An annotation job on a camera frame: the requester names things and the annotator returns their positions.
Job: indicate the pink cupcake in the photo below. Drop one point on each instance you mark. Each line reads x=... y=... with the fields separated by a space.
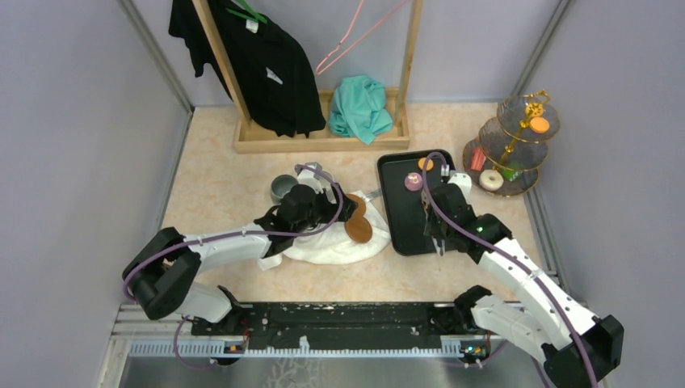
x=413 y=182

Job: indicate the black t-shirt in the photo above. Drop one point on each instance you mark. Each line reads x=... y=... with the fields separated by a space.
x=273 y=72

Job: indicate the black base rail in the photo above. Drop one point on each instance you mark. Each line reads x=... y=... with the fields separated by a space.
x=350 y=328

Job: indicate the teal cloth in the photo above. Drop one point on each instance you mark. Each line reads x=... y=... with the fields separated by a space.
x=358 y=109

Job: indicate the orange macaron on stand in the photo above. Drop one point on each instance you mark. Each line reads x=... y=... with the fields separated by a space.
x=539 y=124

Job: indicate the white towel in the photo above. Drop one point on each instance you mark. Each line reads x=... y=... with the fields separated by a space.
x=334 y=246

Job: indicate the green cake slice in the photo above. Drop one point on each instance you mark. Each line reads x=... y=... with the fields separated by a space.
x=512 y=173

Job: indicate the lower wooden coaster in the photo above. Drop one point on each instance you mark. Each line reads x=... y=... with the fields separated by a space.
x=359 y=229

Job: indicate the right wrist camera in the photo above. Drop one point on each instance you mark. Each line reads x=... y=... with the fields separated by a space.
x=460 y=179

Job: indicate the grey-blue ceramic mug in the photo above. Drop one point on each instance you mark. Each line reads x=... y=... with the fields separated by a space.
x=280 y=187

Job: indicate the red cake slice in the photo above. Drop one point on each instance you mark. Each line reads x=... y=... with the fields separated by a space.
x=478 y=159

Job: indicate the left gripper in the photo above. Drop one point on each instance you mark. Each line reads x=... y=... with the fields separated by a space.
x=332 y=210

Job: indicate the black baking tray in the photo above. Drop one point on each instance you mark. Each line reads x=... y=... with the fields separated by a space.
x=404 y=209

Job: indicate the white glazed donut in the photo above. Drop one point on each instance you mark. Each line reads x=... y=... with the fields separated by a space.
x=491 y=180

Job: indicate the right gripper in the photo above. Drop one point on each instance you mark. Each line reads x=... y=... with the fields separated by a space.
x=431 y=229

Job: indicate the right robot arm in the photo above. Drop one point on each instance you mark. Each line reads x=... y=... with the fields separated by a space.
x=575 y=346

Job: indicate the wooden coaster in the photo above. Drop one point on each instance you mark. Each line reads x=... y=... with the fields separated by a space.
x=359 y=229
x=360 y=206

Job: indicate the upper wooden coaster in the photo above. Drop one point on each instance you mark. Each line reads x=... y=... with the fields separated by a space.
x=360 y=206

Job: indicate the orange biscuit on tray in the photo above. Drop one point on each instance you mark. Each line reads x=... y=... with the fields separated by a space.
x=425 y=164

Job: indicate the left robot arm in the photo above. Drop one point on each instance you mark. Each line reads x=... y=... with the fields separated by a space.
x=161 y=277

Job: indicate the white speckled mug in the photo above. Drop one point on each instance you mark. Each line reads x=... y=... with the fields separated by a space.
x=313 y=175

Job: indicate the three-tier glass stand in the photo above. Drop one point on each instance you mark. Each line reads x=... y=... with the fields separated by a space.
x=506 y=139

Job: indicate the wooden clothes rack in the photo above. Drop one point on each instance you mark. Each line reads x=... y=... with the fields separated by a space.
x=251 y=138

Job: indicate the green hanger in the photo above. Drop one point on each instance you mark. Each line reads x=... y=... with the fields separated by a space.
x=242 y=9

